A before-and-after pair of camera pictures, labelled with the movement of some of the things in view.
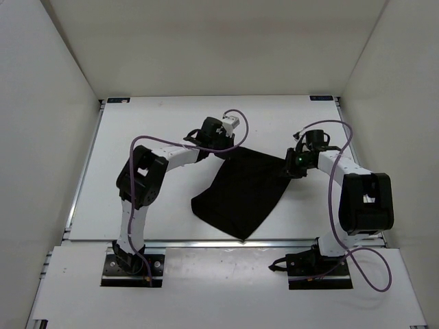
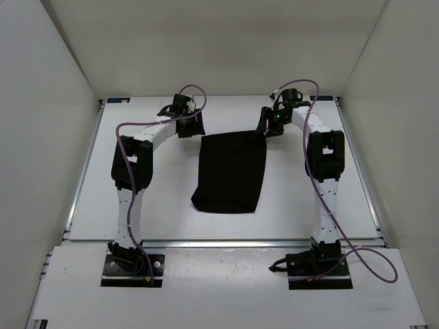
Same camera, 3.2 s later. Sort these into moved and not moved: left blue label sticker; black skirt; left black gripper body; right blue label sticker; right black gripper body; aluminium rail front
Moved: right black gripper body; black skirt; left black gripper body
Not moved: left blue label sticker; aluminium rail front; right blue label sticker
